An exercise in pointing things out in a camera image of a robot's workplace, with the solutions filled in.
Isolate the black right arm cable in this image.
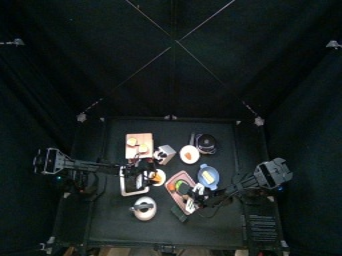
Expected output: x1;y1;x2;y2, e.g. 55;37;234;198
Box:
197;199;235;220

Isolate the toy fried egg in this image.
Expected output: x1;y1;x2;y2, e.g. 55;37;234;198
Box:
148;168;169;188

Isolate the yellow toy butter block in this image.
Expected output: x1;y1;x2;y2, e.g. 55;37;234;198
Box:
201;171;215;184

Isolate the light wooden cutting board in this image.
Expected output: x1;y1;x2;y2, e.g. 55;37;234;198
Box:
124;132;155;160

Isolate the pink rectangular tray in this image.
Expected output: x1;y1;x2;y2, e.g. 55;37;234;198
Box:
163;170;201;216

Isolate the white printed label sticker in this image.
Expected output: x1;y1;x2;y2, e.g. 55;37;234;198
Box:
247;213;279;243

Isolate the grey toy toaster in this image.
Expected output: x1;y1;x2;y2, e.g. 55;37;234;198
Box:
152;144;178;166

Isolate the black toy frying pan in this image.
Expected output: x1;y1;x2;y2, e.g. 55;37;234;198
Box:
190;132;219;156

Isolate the round white plate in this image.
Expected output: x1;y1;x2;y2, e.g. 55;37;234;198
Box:
178;144;202;166

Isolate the black rectangular block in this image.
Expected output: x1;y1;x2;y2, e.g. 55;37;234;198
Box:
170;204;190;224

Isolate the white rectangular tray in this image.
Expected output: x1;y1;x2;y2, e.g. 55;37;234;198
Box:
118;165;151;198

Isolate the blue two-handled pot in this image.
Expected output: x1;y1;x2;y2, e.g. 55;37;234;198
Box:
197;163;222;192

